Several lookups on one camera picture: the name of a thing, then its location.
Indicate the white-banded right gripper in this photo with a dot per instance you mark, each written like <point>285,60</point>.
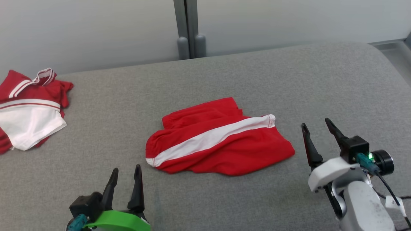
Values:
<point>330,171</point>

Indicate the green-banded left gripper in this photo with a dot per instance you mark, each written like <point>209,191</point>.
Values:
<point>122,223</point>

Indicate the red shorts with white stripe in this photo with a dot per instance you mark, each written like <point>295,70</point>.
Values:
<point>224,150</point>

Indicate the red and white shirt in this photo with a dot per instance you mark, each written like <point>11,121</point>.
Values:
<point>29,122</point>

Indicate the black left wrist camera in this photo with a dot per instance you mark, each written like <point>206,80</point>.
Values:
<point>85,205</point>

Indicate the grey double metal post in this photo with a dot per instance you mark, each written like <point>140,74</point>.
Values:
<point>189,29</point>

